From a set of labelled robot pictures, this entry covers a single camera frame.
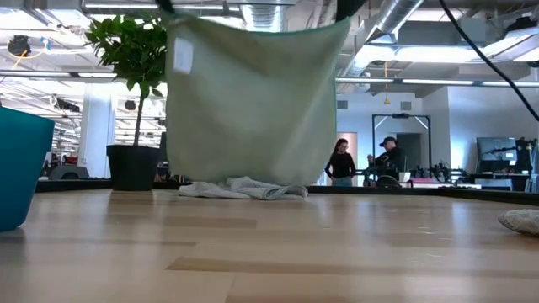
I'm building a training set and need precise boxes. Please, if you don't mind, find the person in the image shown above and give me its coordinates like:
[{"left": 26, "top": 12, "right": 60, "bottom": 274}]
[
  {"left": 323, "top": 138, "right": 357, "bottom": 188},
  {"left": 366, "top": 135, "right": 408, "bottom": 187}
]

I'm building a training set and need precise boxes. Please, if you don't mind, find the black ceiling fixture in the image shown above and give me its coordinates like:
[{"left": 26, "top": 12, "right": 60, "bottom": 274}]
[{"left": 7, "top": 35, "right": 33, "bottom": 58}]

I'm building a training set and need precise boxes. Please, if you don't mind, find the green microfiber towel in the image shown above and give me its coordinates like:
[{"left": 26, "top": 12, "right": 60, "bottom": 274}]
[{"left": 163, "top": 11, "right": 353, "bottom": 187}]

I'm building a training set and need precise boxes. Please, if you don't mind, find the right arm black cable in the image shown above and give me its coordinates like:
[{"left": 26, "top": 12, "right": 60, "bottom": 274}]
[{"left": 437, "top": 0, "right": 539, "bottom": 124}]

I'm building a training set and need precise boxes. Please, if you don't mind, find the black gantry frame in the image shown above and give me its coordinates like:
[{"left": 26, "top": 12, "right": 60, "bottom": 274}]
[{"left": 371, "top": 113, "right": 432, "bottom": 186}]

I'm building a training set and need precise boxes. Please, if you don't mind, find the grey waffle weave towel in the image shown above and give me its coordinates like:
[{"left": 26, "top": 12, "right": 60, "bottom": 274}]
[{"left": 497, "top": 208, "right": 539, "bottom": 236}]

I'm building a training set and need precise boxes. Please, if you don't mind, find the grey towel with white label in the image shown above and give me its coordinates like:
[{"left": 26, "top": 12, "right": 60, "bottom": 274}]
[{"left": 178, "top": 175, "right": 310, "bottom": 201}]

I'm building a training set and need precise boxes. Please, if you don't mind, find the silver ventilation duct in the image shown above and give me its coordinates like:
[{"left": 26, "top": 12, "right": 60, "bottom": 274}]
[{"left": 336, "top": 0, "right": 426, "bottom": 79}]

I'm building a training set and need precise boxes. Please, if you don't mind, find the teal plastic bin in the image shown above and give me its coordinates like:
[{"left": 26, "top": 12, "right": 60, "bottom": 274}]
[{"left": 0, "top": 105, "right": 56, "bottom": 233}]

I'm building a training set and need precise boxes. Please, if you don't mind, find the green plant in black pot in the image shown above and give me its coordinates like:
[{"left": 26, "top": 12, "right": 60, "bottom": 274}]
[{"left": 83, "top": 13, "right": 169, "bottom": 193}]

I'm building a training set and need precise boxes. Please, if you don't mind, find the black monitor with lit screen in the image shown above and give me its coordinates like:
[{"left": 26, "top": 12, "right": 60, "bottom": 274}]
[{"left": 476, "top": 136, "right": 518, "bottom": 163}]

